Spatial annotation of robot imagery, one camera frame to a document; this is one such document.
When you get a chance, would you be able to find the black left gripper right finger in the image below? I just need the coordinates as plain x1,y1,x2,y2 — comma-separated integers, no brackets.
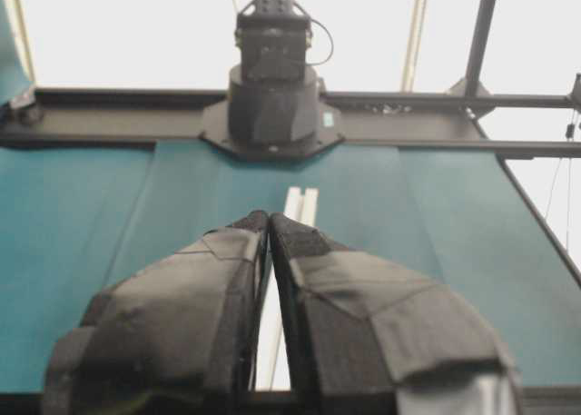
270,213,523,414

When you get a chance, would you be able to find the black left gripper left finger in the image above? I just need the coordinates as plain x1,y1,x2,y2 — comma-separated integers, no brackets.
42,211,269,414

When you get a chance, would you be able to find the silver aluminium extrusion rail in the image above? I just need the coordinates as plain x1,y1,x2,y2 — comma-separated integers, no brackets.
254,187,319,391

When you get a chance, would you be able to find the teal table mat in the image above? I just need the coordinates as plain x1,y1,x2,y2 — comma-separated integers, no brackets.
1,141,580,393

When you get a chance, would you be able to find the black table frame rail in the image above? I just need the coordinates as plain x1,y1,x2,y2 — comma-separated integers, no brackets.
1,89,580,161

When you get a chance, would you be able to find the beige window frame post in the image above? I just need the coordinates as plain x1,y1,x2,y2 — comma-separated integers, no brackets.
400,0,428,93

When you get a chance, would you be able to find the black cable loop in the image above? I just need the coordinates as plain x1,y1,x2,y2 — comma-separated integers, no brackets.
303,18,335,66

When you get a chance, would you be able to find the black upright frame post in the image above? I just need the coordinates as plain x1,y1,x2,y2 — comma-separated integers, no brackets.
448,0,497,100

